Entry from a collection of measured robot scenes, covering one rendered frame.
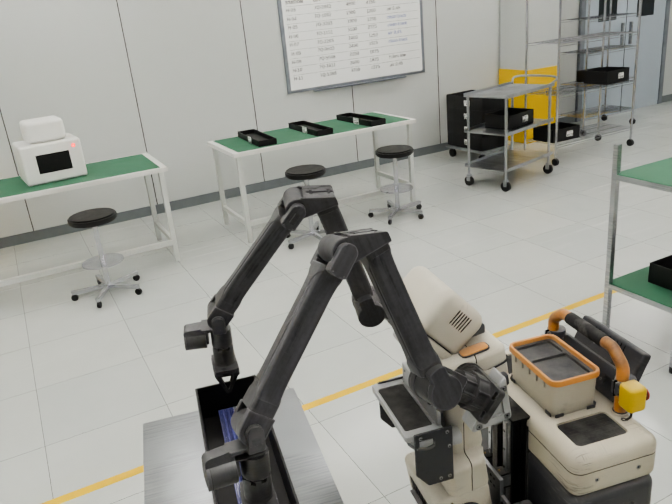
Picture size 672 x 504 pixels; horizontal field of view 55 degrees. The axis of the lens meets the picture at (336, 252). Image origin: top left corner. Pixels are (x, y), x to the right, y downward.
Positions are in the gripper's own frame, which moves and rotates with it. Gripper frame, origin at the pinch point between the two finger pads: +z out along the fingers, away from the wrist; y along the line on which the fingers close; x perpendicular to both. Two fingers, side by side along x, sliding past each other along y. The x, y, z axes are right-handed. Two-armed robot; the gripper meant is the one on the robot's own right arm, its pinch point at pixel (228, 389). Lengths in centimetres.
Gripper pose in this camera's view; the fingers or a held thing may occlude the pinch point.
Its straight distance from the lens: 189.8
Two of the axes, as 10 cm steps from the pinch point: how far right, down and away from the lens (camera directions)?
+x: 9.6, -1.5, 2.5
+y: 2.9, 3.3, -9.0
